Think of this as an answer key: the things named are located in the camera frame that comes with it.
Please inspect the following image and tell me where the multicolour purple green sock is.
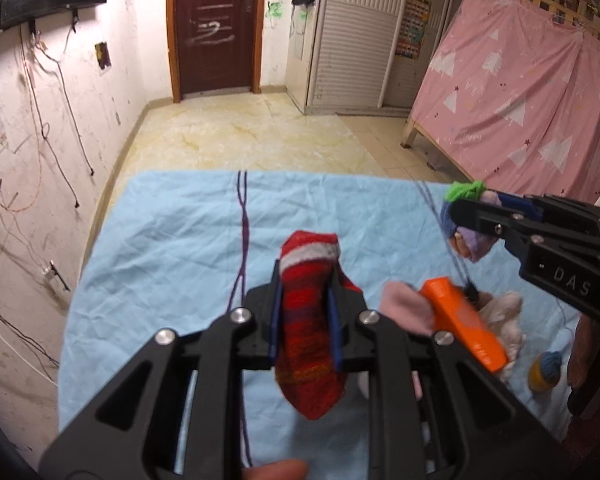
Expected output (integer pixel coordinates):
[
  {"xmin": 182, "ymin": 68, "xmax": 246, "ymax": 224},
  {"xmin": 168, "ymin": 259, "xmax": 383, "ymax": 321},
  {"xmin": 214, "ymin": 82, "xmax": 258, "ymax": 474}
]
[{"xmin": 439, "ymin": 181, "xmax": 502, "ymax": 262}]

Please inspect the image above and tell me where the red striped sock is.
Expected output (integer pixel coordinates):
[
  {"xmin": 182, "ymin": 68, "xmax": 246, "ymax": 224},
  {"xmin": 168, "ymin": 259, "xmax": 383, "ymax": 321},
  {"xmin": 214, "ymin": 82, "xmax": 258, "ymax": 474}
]
[{"xmin": 275, "ymin": 231, "xmax": 360, "ymax": 420}]

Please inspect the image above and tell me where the white cloth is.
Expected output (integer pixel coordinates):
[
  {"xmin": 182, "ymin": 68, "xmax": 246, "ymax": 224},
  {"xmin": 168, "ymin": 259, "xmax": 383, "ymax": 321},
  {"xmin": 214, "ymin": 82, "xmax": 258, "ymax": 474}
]
[{"xmin": 477, "ymin": 292, "xmax": 526, "ymax": 384}]

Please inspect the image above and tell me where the orange cardboard box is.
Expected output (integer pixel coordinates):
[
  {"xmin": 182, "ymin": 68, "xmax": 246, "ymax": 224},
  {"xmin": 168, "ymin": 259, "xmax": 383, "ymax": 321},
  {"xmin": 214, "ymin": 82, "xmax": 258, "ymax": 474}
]
[{"xmin": 419, "ymin": 276, "xmax": 508, "ymax": 373}]

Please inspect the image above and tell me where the left hand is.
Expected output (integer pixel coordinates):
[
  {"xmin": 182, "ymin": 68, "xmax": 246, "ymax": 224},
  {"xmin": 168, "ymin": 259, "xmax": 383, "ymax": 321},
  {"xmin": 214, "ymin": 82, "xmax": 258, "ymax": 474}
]
[{"xmin": 242, "ymin": 460, "xmax": 309, "ymax": 480}]

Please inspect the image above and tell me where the pink sock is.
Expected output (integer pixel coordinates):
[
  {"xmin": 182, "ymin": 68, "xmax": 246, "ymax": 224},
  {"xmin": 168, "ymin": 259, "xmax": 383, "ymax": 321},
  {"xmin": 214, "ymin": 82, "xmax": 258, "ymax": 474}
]
[{"xmin": 379, "ymin": 281, "xmax": 434, "ymax": 336}]

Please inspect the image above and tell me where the pink patterned bed curtain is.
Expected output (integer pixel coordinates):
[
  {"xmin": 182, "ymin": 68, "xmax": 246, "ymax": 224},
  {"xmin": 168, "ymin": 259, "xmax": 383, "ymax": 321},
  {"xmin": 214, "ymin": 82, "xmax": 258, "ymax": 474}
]
[{"xmin": 411, "ymin": 0, "xmax": 600, "ymax": 203}]

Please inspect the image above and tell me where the light blue bed sheet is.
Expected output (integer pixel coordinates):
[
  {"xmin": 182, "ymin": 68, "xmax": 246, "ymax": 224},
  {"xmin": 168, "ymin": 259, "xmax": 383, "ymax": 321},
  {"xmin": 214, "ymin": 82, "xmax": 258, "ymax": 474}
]
[{"xmin": 58, "ymin": 171, "xmax": 579, "ymax": 479}]

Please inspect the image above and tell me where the white louvred wardrobe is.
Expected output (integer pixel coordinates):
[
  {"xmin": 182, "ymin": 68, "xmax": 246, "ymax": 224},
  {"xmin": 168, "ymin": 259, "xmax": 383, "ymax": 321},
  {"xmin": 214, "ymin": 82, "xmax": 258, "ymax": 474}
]
[{"xmin": 308, "ymin": 0, "xmax": 405, "ymax": 113}]

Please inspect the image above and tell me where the dark red wooden door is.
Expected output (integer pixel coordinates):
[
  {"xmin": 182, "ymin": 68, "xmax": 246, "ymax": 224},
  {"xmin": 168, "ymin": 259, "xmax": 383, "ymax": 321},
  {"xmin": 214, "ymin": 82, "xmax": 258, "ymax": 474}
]
[{"xmin": 166, "ymin": 0, "xmax": 264, "ymax": 102}]

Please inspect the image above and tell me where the colourful wall poster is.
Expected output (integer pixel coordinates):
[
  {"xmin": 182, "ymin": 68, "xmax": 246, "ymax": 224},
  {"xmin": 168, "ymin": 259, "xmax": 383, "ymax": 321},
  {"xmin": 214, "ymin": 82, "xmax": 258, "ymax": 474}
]
[{"xmin": 396, "ymin": 0, "xmax": 430, "ymax": 60}]

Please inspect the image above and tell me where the black wall cable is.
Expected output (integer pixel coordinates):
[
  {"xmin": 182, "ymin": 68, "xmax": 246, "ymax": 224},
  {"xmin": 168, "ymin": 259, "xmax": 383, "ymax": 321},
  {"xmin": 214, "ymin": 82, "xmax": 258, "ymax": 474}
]
[{"xmin": 26, "ymin": 29, "xmax": 96, "ymax": 208}]

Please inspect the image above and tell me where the wall socket box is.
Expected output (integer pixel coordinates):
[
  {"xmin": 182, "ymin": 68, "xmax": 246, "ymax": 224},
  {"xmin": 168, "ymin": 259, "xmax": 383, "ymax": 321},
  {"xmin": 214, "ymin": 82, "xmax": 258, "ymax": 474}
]
[{"xmin": 95, "ymin": 42, "xmax": 111, "ymax": 70}]

